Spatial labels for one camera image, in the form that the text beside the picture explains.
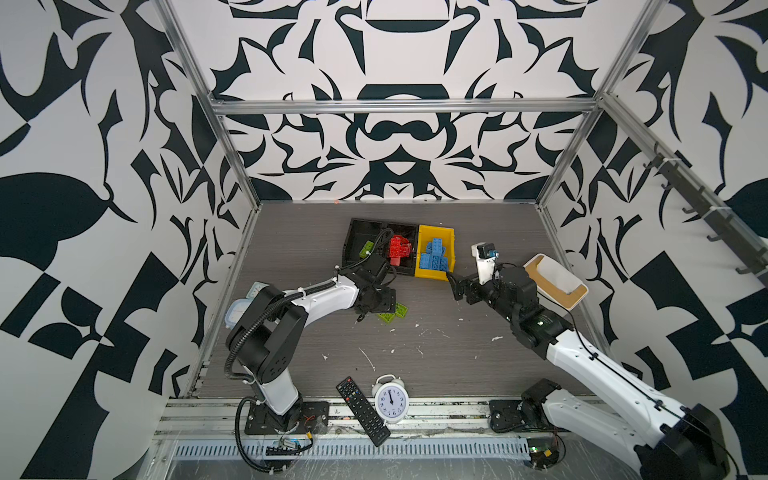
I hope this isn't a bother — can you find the black bin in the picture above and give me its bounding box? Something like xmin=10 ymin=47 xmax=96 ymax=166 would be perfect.
xmin=381 ymin=222 xmax=419 ymax=276
xmin=342 ymin=218 xmax=387 ymax=267

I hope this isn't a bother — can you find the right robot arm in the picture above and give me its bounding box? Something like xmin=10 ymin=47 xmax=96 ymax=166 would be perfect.
xmin=447 ymin=266 xmax=731 ymax=479

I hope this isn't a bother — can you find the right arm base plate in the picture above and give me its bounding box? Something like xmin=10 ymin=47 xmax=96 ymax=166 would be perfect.
xmin=488 ymin=399 xmax=569 ymax=434

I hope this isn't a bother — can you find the small circuit board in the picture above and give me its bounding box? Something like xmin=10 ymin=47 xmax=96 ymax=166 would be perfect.
xmin=525 ymin=439 xmax=567 ymax=471

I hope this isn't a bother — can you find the white tissue box wooden lid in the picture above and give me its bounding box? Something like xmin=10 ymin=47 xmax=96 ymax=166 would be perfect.
xmin=523 ymin=253 xmax=589 ymax=311

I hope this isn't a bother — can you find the black remote control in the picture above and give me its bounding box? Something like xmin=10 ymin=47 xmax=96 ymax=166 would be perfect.
xmin=336 ymin=377 xmax=391 ymax=447

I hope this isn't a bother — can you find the black bin left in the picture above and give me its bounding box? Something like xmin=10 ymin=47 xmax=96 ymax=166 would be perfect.
xmin=342 ymin=218 xmax=387 ymax=267

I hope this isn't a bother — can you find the green lego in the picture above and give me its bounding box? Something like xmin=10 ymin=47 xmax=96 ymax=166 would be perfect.
xmin=394 ymin=303 xmax=408 ymax=318
xmin=359 ymin=241 xmax=375 ymax=259
xmin=378 ymin=313 xmax=396 ymax=324

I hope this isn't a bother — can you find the yellow bin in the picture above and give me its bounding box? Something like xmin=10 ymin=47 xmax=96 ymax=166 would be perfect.
xmin=414 ymin=225 xmax=456 ymax=281

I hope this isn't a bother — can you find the white cable duct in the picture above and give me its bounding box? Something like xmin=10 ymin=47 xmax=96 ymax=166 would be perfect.
xmin=174 ymin=437 xmax=531 ymax=461

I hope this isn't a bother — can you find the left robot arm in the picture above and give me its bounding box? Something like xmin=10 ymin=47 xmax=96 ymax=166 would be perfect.
xmin=223 ymin=228 xmax=397 ymax=432

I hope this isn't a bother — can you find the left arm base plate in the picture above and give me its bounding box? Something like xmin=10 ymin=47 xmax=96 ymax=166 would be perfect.
xmin=244 ymin=401 xmax=330 ymax=435

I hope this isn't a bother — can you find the small green alarm clock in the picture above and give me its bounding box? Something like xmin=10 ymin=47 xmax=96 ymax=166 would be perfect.
xmin=246 ymin=281 xmax=268 ymax=299

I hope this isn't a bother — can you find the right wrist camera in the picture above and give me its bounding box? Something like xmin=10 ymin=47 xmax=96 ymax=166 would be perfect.
xmin=471 ymin=242 xmax=498 ymax=285

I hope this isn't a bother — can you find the green lego bottom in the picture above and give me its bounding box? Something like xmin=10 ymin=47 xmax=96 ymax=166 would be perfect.
xmin=359 ymin=241 xmax=375 ymax=259

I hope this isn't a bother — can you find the blue square alarm clock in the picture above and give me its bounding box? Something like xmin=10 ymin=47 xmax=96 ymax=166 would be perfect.
xmin=224 ymin=299 xmax=251 ymax=329

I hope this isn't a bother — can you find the white twin-bell alarm clock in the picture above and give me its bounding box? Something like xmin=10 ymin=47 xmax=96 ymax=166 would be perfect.
xmin=372 ymin=374 xmax=410 ymax=424

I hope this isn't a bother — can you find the black bin middle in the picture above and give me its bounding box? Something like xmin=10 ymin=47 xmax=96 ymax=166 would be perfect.
xmin=381 ymin=222 xmax=419 ymax=276

